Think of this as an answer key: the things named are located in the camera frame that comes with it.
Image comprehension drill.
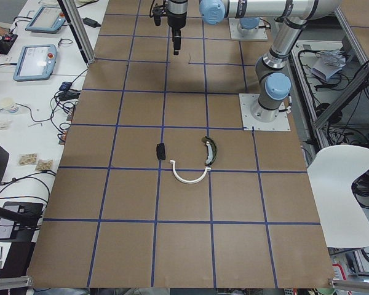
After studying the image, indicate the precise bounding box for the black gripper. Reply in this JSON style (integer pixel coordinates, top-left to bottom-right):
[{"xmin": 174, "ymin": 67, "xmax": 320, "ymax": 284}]
[{"xmin": 167, "ymin": 12, "xmax": 185, "ymax": 56}]

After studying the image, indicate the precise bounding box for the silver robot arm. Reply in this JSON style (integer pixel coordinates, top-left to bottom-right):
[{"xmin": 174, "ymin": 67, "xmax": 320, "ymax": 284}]
[{"xmin": 199, "ymin": 0, "xmax": 341, "ymax": 123}]

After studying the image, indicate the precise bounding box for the black power adapter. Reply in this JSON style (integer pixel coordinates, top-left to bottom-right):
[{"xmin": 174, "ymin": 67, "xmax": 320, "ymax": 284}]
[{"xmin": 82, "ymin": 17, "xmax": 101, "ymax": 28}]

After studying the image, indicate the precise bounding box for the small black flat part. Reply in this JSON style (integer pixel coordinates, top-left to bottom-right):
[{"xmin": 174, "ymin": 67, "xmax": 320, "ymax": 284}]
[{"xmin": 156, "ymin": 143, "xmax": 166, "ymax": 161}]

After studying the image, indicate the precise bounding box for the olive brake shoe part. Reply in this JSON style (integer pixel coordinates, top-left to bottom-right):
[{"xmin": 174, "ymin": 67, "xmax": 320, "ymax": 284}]
[{"xmin": 201, "ymin": 136, "xmax": 218, "ymax": 166}]

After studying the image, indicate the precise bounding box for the white curved plastic part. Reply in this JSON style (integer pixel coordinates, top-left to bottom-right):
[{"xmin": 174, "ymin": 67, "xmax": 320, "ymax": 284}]
[{"xmin": 169, "ymin": 160, "xmax": 212, "ymax": 184}]

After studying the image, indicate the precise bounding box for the blue black small device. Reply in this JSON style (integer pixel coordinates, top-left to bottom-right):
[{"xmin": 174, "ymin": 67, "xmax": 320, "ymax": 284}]
[{"xmin": 59, "ymin": 81, "xmax": 73, "ymax": 92}]

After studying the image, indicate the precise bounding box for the blue teach pendant far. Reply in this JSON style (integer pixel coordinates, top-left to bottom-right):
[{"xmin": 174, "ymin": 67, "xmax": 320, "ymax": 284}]
[{"xmin": 25, "ymin": 6, "xmax": 66, "ymax": 34}]

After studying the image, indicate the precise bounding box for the blue teach pendant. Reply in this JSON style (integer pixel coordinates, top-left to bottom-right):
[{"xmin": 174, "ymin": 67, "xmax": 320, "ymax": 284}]
[
  {"xmin": 25, "ymin": 6, "xmax": 66, "ymax": 34},
  {"xmin": 13, "ymin": 44, "xmax": 57, "ymax": 82}
]

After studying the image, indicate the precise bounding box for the blue teach pendant near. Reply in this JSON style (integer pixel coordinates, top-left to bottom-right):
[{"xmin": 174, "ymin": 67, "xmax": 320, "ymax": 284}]
[{"xmin": 13, "ymin": 44, "xmax": 57, "ymax": 82}]

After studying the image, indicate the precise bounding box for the white chair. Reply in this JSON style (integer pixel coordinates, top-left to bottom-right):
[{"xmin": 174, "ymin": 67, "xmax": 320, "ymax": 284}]
[{"xmin": 307, "ymin": 145, "xmax": 369, "ymax": 248}]

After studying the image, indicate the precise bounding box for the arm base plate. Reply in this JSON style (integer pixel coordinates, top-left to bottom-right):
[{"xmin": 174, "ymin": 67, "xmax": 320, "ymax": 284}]
[
  {"xmin": 239, "ymin": 93, "xmax": 291, "ymax": 132},
  {"xmin": 229, "ymin": 17, "xmax": 268, "ymax": 41}
]

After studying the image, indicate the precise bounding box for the aluminium frame post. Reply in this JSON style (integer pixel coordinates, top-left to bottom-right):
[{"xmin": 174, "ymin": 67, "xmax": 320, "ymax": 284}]
[{"xmin": 58, "ymin": 0, "xmax": 95, "ymax": 65}]

